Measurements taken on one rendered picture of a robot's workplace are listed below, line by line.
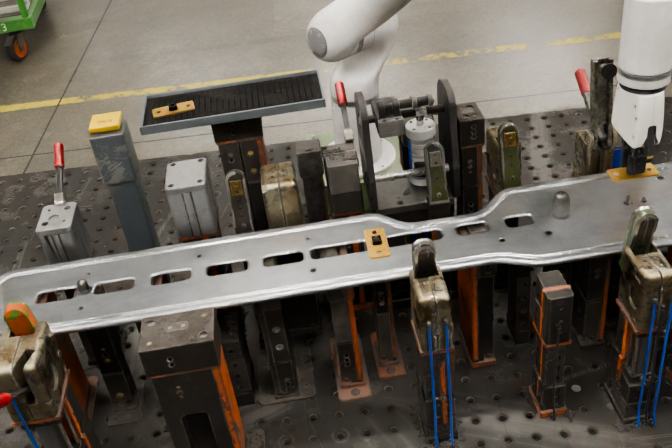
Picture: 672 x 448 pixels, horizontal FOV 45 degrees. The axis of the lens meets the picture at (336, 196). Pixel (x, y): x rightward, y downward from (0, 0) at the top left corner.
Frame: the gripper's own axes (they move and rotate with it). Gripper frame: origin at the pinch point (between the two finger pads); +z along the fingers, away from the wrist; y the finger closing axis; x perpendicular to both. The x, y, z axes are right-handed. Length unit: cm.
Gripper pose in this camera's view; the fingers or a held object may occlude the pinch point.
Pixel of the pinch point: (633, 160)
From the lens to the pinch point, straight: 150.9
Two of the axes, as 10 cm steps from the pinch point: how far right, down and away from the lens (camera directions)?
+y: 1.2, 5.6, -8.2
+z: 1.1, 8.2, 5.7
